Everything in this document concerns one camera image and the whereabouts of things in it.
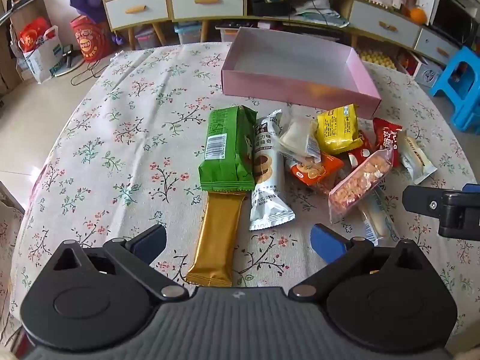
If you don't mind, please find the clear long cake packet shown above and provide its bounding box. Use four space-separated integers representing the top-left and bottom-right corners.
356 187 402 246

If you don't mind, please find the long low wooden cabinet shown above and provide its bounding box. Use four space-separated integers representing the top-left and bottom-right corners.
245 0 469 64

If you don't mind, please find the gold snack bar packet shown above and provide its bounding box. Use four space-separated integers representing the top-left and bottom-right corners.
185 190 246 287

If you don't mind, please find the large red snack packet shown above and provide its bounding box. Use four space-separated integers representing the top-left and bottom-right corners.
372 117 404 169

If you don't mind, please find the white round base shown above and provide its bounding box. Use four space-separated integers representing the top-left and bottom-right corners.
52 45 89 78

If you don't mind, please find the white microwave oven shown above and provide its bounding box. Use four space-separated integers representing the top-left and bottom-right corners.
429 0 480 47

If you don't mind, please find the clear storage bin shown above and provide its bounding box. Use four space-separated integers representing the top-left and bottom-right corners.
135 26 157 50
174 22 203 46

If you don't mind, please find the blue plastic stool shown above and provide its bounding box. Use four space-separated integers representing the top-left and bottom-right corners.
430 45 480 136

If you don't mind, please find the narrow wooden drawer cabinet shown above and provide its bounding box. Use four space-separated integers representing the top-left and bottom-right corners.
95 0 171 46

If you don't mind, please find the clear white sandwich packet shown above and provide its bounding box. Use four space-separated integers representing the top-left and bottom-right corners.
278 116 322 164

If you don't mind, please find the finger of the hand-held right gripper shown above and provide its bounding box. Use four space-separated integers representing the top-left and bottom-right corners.
402 184 445 219

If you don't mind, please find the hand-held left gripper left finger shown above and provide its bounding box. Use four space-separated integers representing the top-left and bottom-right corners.
47 224 189 301

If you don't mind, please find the wide wooden drawer cabinet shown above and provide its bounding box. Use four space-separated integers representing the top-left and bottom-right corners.
167 0 248 44

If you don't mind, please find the red printed sack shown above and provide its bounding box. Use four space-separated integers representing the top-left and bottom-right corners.
69 15 113 63

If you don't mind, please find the wooden shelf unit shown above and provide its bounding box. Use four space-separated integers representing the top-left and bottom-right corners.
0 0 43 96

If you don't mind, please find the white wrapped bar packet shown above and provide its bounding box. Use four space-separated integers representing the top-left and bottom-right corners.
397 130 439 185

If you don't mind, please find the white cookie packet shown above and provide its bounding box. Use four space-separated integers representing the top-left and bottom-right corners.
248 109 296 231

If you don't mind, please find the green snack packet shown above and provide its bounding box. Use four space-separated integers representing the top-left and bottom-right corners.
198 106 257 192

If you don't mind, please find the white and blue box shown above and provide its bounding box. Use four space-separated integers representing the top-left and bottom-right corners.
415 62 444 88

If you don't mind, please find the small red snack packet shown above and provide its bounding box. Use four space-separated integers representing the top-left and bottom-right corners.
347 130 376 167

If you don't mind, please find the black bag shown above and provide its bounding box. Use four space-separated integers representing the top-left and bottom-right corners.
250 0 296 17

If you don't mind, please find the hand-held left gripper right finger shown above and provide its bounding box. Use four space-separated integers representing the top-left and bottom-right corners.
288 224 432 301

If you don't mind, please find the black floor cable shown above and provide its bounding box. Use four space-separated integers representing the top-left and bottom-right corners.
70 58 110 88

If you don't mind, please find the orange snack packet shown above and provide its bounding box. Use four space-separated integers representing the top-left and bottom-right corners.
285 154 345 196

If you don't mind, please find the pink puffed rice packet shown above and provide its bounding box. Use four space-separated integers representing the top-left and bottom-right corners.
328 146 394 224

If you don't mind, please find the yellow snack packet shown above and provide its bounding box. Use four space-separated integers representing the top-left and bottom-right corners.
316 104 364 154

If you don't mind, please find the grey folded cloth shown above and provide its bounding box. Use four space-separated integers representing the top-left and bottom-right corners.
292 0 346 28

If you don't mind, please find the floral tablecloth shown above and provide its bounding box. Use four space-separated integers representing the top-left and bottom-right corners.
7 41 480 346

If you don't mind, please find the yellow egg carton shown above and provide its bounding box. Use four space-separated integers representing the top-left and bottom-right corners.
356 47 397 70

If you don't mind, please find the white shopping bag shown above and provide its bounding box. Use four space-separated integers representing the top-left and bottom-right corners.
17 17 62 84

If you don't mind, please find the pink cardboard box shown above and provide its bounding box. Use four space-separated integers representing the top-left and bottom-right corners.
220 27 382 119

